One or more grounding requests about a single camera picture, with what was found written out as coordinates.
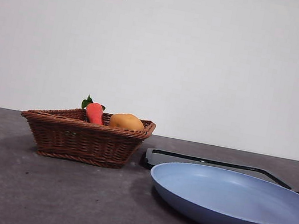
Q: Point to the light blue round plate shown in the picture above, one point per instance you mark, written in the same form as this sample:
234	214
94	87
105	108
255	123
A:
232	202

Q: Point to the yellow-brown toy potato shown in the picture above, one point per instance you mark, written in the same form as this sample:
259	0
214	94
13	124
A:
127	122

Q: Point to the dark green cutting board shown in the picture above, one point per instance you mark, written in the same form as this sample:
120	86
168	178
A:
164	156

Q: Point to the orange toy carrot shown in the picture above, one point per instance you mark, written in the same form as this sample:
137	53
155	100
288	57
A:
95	113

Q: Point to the brown wicker basket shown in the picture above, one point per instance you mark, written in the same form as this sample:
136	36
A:
80	140

